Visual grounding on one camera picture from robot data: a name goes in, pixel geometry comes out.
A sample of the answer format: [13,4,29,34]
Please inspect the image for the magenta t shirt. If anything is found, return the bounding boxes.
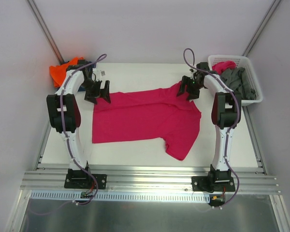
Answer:
[92,83,202,161]
[212,60,236,74]

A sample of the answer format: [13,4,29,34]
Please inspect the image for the white plastic laundry basket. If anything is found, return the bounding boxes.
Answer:
[208,55,263,106]

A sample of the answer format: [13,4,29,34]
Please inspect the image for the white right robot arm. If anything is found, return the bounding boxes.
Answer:
[177,65,241,191]

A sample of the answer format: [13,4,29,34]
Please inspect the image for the white slotted cable duct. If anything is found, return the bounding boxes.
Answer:
[30,190,210,203]

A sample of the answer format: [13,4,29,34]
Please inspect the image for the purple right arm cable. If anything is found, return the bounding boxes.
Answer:
[183,48,242,211]

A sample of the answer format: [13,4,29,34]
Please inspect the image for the folded blue t shirt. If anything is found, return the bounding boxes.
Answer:
[77,59,97,92]

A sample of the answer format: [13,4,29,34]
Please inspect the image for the right corner metal post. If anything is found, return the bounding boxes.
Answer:
[242,0,283,57]

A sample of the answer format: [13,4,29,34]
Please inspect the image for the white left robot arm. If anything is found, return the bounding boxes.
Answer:
[46,54,111,188]

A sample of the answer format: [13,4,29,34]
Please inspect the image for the folded orange t shirt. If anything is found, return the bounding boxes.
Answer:
[49,57,84,88]

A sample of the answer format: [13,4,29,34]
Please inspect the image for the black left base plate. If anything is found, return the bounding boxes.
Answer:
[64,170,107,189]

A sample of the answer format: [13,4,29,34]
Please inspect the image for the corner metal post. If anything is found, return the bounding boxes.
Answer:
[26,0,65,64]
[242,0,283,57]

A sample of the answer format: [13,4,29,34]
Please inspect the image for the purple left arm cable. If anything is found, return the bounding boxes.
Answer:
[26,53,108,216]

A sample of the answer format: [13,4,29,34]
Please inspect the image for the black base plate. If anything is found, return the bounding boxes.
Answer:
[191,176,235,193]
[64,170,107,189]

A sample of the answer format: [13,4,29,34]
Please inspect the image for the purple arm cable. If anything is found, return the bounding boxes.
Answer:
[183,48,242,211]
[26,53,108,216]

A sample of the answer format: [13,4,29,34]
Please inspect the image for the magenta t shirt in basket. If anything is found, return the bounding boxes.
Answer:
[212,60,236,74]

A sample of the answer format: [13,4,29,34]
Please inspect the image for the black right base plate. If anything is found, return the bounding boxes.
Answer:
[191,176,235,193]

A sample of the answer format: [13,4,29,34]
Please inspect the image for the grey t shirts in basket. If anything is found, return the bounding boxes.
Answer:
[220,67,256,101]

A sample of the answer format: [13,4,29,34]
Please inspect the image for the left corner metal post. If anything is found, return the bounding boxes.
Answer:
[26,0,65,64]

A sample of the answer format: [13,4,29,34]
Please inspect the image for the aluminium mounting rail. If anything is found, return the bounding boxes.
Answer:
[20,164,282,195]

